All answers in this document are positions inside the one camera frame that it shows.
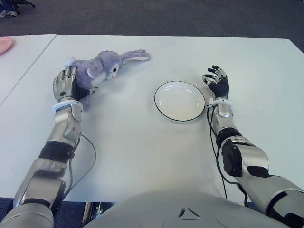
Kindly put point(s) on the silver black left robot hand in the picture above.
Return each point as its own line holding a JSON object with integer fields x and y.
{"x": 63, "y": 83}

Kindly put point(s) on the black office chair base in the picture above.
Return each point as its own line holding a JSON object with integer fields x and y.
{"x": 23, "y": 2}

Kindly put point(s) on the white sneaker shoe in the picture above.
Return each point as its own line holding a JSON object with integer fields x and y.
{"x": 7, "y": 13}

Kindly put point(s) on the purple plush rabbit doll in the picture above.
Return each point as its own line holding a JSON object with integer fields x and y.
{"x": 104, "y": 64}

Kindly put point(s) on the pink plate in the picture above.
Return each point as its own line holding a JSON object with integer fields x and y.
{"x": 6, "y": 45}

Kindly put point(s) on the grey robot torso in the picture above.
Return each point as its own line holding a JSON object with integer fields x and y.
{"x": 185, "y": 209}

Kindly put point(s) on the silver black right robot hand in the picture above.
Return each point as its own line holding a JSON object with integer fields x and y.
{"x": 221, "y": 86}

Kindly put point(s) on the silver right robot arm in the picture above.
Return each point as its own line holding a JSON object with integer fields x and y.
{"x": 254, "y": 156}

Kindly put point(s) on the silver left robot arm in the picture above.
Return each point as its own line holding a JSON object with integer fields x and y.
{"x": 47, "y": 166}

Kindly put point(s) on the white plate with black rim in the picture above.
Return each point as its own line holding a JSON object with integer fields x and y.
{"x": 179, "y": 102}

